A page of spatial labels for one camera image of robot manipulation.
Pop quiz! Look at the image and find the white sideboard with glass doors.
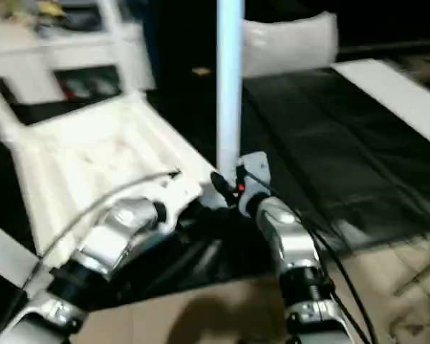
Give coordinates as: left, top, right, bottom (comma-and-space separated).
0, 6, 155, 105

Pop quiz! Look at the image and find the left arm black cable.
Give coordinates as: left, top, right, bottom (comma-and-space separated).
28, 170, 182, 284

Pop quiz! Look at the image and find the white plastic table top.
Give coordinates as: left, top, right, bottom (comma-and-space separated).
6, 91, 230, 273

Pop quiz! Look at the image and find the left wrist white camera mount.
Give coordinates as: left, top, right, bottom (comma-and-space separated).
153, 175, 204, 236

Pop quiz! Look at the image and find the white flat board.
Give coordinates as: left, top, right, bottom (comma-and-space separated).
329, 59, 430, 151

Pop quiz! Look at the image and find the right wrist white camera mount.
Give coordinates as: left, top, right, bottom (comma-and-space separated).
236, 152, 272, 218

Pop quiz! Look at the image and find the white plastic table leg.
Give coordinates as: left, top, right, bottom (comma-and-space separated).
0, 218, 40, 287
216, 0, 245, 180
100, 0, 148, 100
0, 75, 32, 144

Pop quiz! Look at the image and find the yellow and black device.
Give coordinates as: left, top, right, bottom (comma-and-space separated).
37, 1, 67, 17

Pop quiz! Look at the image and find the black work surface mat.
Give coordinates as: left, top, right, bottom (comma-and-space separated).
0, 67, 430, 312

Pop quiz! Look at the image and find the grey pillow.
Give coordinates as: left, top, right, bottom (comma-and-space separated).
243, 10, 340, 77

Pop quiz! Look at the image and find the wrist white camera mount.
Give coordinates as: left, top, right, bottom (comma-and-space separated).
153, 175, 204, 236
236, 152, 272, 218

